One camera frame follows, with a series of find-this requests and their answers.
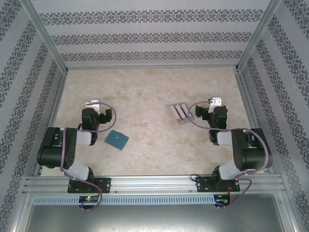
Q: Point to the teal card holder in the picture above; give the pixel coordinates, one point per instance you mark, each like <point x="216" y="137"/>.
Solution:
<point x="116" y="141"/>

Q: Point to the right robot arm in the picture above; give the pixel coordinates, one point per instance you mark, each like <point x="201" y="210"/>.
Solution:
<point x="253" y="154"/>

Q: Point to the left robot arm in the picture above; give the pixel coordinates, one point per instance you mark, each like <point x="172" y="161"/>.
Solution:
<point x="48" y="149"/>

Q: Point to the small circuit board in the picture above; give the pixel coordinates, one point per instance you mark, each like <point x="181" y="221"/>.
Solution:
<point x="220" y="200"/>
<point x="89" y="198"/>

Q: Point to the grey metal panel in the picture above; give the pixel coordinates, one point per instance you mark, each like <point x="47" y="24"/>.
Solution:
<point x="154" y="220"/>

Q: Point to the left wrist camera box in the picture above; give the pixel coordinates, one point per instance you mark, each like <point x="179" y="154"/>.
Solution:
<point x="95" y="107"/>

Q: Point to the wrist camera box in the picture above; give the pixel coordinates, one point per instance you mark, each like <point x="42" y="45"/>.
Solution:
<point x="95" y="107"/>
<point x="216" y="101"/>

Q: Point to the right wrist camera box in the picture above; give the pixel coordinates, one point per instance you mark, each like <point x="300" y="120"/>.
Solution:
<point x="216" y="101"/>

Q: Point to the aluminium side rail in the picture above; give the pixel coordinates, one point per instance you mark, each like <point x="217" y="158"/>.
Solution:
<point x="246" y="96"/>
<point x="58" y="96"/>

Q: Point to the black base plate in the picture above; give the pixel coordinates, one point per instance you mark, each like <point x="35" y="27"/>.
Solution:
<point x="202" y="184"/>
<point x="106" y="184"/>

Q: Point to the aluminium mounting rail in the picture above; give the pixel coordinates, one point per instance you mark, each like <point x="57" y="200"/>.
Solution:
<point x="154" y="184"/>

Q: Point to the aluminium frame post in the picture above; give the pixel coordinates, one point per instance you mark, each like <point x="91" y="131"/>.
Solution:
<point x="259" y="31"/>
<point x="44" y="31"/>

